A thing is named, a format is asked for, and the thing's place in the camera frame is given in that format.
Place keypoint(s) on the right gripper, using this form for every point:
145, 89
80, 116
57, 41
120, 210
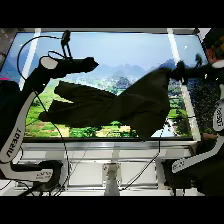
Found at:
180, 71

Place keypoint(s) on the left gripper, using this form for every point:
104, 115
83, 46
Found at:
90, 64

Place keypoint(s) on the olive green pants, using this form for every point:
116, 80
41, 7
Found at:
140, 103

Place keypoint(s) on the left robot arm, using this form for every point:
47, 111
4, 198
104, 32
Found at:
15, 136

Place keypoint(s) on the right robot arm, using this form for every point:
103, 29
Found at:
218, 118

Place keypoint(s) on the person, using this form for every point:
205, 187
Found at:
213, 38

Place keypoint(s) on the pink garment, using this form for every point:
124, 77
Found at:
3, 79

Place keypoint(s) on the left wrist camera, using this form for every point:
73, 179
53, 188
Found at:
66, 38

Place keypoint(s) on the silver frame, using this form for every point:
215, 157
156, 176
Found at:
113, 180

